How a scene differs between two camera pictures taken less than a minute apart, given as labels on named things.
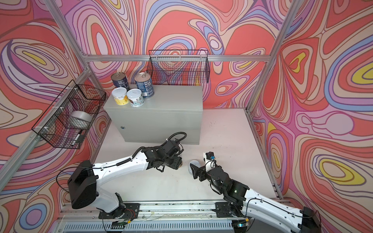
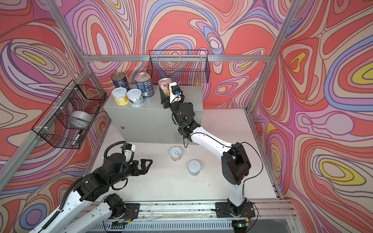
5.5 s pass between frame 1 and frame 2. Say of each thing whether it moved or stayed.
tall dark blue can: stayed
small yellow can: stayed
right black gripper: moved
